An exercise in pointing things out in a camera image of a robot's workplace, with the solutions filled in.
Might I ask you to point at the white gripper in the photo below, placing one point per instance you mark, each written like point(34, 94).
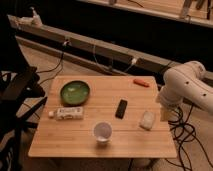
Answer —
point(166, 114)

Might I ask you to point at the black eraser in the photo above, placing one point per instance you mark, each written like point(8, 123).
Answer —
point(121, 109)

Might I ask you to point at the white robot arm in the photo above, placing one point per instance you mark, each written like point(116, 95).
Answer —
point(184, 81)

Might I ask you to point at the white paper cup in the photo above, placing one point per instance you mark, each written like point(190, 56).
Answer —
point(102, 132)

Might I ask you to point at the green bowl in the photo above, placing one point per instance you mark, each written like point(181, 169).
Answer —
point(74, 93)

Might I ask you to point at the white tube with label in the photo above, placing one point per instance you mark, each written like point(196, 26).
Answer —
point(67, 113)

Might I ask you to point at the black chair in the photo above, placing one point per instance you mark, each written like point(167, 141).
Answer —
point(24, 85)

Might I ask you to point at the white spray bottle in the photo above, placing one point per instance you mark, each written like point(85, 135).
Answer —
point(34, 20)

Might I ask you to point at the grey metal rail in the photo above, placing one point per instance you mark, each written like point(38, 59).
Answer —
point(139, 44)

